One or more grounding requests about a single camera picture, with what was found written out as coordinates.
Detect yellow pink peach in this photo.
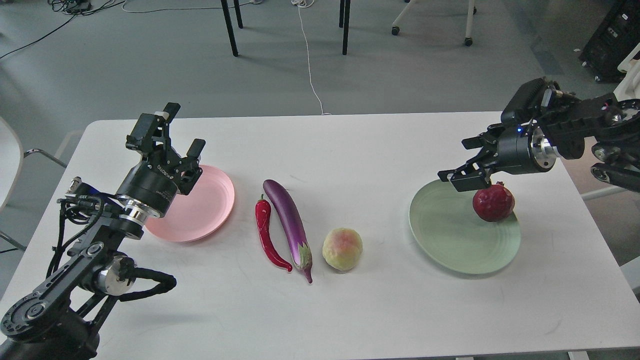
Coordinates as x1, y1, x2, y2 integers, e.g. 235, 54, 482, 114
322, 227, 363, 272

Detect dark red pomegranate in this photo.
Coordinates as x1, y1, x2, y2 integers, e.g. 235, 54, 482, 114
471, 181, 515, 223

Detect green plate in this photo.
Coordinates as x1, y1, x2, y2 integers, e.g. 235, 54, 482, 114
408, 180, 522, 276

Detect white office chair base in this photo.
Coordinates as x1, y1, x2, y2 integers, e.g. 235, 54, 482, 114
391, 0, 477, 47

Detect white chair left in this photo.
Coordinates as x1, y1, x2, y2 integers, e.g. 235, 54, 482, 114
0, 116, 68, 252

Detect black table legs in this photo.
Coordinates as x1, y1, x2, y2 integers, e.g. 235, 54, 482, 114
221, 0, 352, 58

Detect white cable on floor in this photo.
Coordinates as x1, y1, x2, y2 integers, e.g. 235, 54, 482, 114
291, 0, 332, 116

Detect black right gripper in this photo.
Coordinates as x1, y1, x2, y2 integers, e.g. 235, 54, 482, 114
438, 124, 557, 192

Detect black cables on floor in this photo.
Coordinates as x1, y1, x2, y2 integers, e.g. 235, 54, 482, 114
0, 0, 126, 60

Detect pink plate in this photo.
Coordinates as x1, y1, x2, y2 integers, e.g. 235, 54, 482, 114
145, 165, 235, 243

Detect black equipment case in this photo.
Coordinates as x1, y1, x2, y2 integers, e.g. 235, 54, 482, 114
578, 0, 640, 84

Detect white chair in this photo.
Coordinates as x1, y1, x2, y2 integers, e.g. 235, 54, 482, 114
580, 44, 640, 296
0, 116, 68, 252

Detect white chair right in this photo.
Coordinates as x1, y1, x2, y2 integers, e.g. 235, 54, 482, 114
580, 44, 640, 296

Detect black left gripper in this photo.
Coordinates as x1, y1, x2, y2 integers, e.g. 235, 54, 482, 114
116, 102, 206, 218

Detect purple eggplant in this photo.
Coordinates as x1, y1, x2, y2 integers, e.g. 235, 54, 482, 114
262, 178, 313, 284

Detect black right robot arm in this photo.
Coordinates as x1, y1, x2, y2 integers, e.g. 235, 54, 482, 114
438, 77, 640, 192

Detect red chili pepper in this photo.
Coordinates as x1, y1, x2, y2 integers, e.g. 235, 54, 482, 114
254, 194, 293, 272

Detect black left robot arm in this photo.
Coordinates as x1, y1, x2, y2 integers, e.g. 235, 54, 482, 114
1, 102, 206, 360

